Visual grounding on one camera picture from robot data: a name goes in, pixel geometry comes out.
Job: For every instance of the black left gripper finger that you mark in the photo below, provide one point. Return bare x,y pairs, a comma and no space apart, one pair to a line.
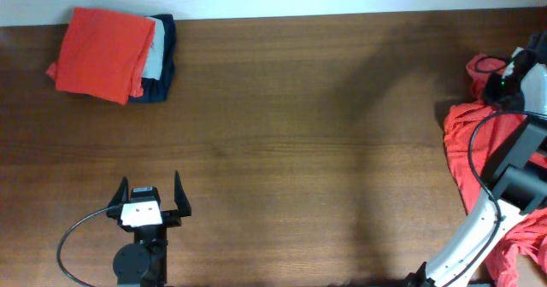
180,197
121,195

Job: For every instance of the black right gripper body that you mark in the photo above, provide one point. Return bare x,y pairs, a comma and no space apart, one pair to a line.
503,93

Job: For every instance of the orange t-shirt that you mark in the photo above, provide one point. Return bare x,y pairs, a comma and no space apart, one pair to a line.
529,236

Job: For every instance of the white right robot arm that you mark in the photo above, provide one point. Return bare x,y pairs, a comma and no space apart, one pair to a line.
496,152

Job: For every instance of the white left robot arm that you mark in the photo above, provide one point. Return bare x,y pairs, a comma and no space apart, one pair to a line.
142,264

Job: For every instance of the folded navy garment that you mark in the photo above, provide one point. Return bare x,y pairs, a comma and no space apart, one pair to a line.
156,91

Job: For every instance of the folded grey garment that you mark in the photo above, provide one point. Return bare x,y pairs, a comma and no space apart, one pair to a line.
154,61

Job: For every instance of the folded orange shirt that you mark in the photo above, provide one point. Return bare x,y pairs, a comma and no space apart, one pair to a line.
103,54

